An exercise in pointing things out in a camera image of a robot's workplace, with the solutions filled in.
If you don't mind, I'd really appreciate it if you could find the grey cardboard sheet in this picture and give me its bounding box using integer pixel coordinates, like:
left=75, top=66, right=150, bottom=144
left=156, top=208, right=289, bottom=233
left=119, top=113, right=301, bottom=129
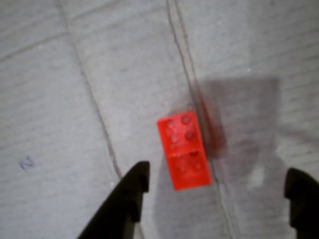
left=0, top=0, right=319, bottom=239

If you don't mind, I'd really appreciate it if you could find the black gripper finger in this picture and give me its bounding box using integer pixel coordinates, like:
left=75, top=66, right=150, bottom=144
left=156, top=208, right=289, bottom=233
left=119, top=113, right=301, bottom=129
left=284, top=168, right=319, bottom=239
left=76, top=161, right=151, bottom=239

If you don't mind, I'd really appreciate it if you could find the red lego block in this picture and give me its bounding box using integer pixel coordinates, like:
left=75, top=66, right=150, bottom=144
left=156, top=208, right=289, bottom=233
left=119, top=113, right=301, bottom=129
left=156, top=110, right=212, bottom=192

